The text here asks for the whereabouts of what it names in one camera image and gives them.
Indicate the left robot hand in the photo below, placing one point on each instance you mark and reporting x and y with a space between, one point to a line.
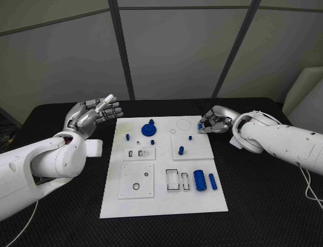
87 117

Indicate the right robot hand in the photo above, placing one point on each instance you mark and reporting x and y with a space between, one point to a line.
220 119

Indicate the small blue plug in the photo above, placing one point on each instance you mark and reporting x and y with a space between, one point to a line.
200 126

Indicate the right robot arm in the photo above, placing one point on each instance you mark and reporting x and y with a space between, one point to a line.
289 139

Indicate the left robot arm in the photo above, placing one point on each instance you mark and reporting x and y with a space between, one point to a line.
9 173

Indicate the white task board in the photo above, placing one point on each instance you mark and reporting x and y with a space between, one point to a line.
162 200

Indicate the blue gear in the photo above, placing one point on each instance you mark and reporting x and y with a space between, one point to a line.
149 129

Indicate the thin long blue cylinder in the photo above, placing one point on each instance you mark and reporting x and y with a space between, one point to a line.
213 181

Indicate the large blue cylinder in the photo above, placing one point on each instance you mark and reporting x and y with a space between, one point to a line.
200 180

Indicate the white panel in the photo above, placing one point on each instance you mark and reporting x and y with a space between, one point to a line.
312 100

